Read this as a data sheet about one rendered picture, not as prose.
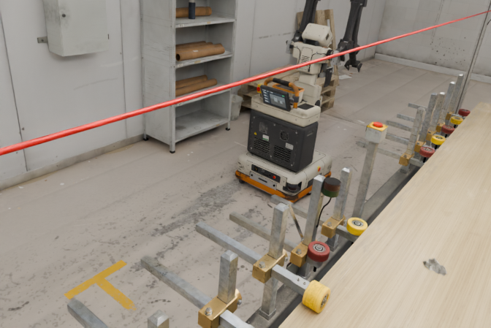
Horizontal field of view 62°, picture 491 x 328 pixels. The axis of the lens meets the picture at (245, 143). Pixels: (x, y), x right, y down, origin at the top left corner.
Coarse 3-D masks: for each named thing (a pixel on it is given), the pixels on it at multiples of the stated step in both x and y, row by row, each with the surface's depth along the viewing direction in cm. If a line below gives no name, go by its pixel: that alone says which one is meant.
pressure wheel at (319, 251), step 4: (312, 244) 151; (316, 244) 152; (320, 244) 152; (324, 244) 152; (308, 248) 149; (312, 248) 149; (316, 248) 149; (320, 248) 149; (324, 248) 150; (328, 248) 149; (308, 252) 149; (312, 252) 147; (316, 252) 147; (320, 252) 147; (324, 252) 147; (328, 252) 148; (308, 256) 149; (312, 256) 148; (316, 256) 147; (320, 256) 146; (324, 256) 147; (328, 256) 149; (316, 260) 147; (320, 260) 147; (324, 260) 148; (316, 268) 154
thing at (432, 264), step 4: (428, 260) 148; (432, 260) 147; (436, 260) 146; (428, 264) 145; (432, 264) 146; (436, 264) 144; (428, 268) 144; (432, 268) 144; (436, 268) 143; (440, 268) 144; (444, 268) 144; (436, 272) 143; (440, 272) 143; (444, 272) 142
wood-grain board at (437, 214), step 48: (480, 144) 254; (432, 192) 195; (480, 192) 198; (384, 240) 158; (432, 240) 160; (480, 240) 162; (336, 288) 133; (384, 288) 134; (432, 288) 136; (480, 288) 138
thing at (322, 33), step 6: (312, 24) 333; (306, 30) 333; (312, 30) 330; (318, 30) 328; (324, 30) 325; (330, 30) 329; (306, 36) 331; (312, 36) 328; (318, 36) 325; (324, 36) 324; (330, 36) 331; (324, 42) 327
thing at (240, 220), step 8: (232, 216) 172; (240, 216) 171; (240, 224) 170; (248, 224) 167; (256, 224) 167; (256, 232) 166; (264, 232) 163; (288, 240) 159; (288, 248) 157; (312, 264) 152; (320, 264) 151
